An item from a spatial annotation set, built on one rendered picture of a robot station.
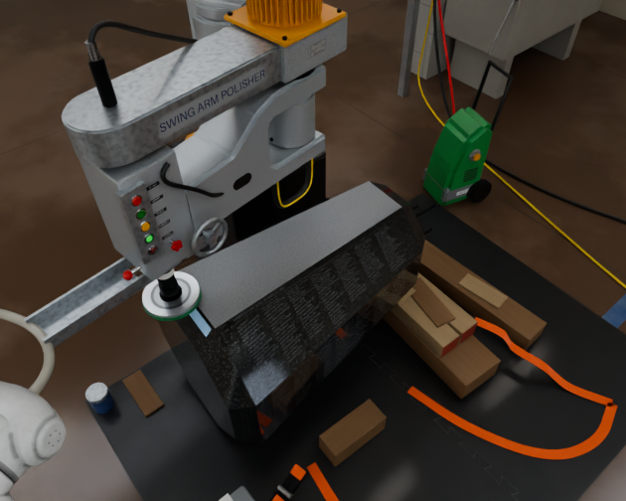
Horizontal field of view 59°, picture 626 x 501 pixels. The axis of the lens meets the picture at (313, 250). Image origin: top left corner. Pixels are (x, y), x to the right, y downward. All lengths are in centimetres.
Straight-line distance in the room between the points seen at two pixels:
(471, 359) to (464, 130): 140
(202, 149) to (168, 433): 146
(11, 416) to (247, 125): 113
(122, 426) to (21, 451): 184
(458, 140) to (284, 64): 190
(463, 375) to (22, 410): 212
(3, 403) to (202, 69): 104
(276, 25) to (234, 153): 42
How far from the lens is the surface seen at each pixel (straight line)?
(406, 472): 270
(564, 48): 562
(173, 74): 171
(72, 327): 187
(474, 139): 350
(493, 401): 294
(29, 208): 416
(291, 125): 204
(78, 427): 300
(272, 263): 225
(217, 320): 211
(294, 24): 186
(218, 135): 190
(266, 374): 217
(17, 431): 108
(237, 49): 180
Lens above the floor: 251
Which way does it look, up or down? 47 degrees down
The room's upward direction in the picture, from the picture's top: 1 degrees counter-clockwise
